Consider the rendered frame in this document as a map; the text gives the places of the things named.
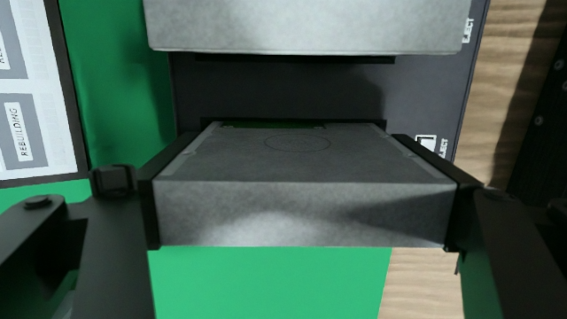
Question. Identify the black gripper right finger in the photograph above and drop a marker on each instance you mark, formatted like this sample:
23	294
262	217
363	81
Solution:
506	269

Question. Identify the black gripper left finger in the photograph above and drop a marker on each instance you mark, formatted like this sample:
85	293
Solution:
114	279

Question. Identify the black-framed status display screen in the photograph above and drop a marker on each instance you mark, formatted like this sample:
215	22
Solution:
41	135

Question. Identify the green mat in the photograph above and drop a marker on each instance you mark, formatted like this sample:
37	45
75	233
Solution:
124	97

